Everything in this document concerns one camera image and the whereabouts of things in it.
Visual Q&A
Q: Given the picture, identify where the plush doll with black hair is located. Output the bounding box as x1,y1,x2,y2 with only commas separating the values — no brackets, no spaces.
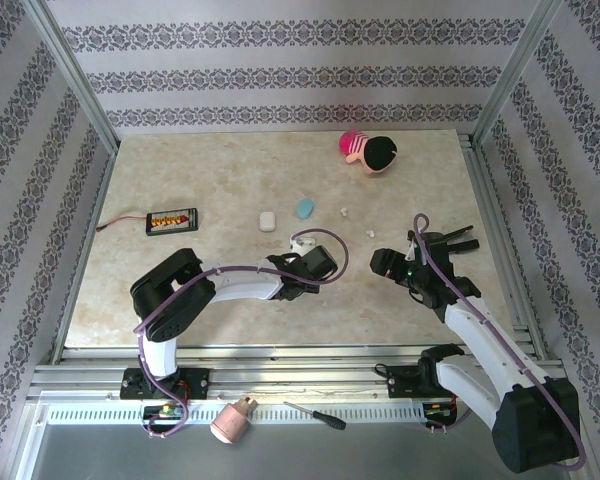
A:
338,128,400,176

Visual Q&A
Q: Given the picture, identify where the black handled screwdriver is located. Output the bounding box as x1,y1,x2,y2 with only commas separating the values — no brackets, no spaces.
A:
283,400,347,431

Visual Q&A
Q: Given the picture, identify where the black board with orange connectors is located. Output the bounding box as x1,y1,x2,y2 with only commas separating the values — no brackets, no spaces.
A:
146,208,200,235

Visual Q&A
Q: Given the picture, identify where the grey metal sheet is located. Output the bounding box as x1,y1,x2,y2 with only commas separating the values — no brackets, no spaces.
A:
29,423,571,480

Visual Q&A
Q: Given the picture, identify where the pink cylinder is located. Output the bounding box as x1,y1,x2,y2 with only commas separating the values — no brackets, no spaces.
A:
209,396,259,445

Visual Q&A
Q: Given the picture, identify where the black clip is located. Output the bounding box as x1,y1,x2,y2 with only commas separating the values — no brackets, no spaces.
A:
447,225,481,253

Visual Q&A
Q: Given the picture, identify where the thin red wire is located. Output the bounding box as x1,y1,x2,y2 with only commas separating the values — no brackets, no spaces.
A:
96,216,149,232

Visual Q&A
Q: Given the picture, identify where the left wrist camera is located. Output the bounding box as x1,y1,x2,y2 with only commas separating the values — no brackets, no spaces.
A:
288,234,317,254

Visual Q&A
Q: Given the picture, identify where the aluminium extrusion frame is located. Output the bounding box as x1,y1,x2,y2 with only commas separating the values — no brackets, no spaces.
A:
9,0,600,480

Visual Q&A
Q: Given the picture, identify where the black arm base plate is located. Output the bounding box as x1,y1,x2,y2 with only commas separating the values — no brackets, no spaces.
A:
121,367,211,401
387,364,477,400

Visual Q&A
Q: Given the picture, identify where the white slotted cable duct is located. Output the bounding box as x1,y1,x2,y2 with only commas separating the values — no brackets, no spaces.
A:
44,402,426,426

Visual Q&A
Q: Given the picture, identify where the purple cable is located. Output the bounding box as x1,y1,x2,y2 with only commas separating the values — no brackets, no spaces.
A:
412,213,589,471
133,228,351,440

